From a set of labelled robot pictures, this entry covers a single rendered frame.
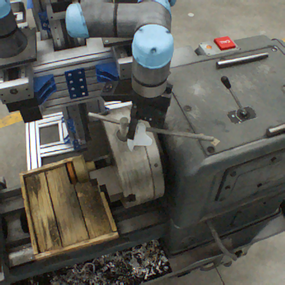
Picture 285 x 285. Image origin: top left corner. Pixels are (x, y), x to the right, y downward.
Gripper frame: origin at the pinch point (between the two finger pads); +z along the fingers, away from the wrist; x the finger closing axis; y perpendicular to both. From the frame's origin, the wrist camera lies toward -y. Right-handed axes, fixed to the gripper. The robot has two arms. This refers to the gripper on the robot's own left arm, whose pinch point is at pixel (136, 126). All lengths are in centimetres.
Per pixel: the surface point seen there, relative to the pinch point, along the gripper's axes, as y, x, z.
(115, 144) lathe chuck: -4.8, -3.6, 6.7
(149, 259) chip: 14, -23, 68
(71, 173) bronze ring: -16.9, -11.4, 18.9
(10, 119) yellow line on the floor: -117, 58, 152
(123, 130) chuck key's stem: -3.4, -1.2, 1.7
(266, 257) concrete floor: 86, 3, 123
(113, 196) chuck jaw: -2.2, -14.8, 17.7
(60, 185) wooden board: -26, -10, 43
